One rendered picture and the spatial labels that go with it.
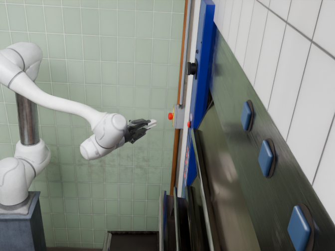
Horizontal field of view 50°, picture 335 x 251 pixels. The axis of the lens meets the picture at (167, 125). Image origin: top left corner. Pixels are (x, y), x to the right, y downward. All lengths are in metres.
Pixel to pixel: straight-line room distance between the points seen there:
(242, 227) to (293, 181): 0.31
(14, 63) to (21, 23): 0.52
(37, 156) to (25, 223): 0.36
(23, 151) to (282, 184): 1.69
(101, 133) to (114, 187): 1.15
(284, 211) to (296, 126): 0.13
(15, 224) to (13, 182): 0.25
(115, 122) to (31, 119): 0.64
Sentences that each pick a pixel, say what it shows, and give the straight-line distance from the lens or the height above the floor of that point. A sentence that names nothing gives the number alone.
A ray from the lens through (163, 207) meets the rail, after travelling 1.38.
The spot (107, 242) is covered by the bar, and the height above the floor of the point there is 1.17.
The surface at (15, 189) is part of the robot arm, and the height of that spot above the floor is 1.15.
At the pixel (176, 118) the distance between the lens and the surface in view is 1.91.
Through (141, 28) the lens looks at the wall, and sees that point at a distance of 2.10.
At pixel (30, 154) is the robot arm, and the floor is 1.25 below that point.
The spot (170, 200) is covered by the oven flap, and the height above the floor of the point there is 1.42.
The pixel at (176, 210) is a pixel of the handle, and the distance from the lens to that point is 1.33.
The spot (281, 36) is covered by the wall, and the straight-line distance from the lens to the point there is 0.60.
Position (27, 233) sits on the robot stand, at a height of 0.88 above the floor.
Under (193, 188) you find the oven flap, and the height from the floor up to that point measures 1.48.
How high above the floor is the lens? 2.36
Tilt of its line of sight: 29 degrees down
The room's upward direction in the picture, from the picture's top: 4 degrees clockwise
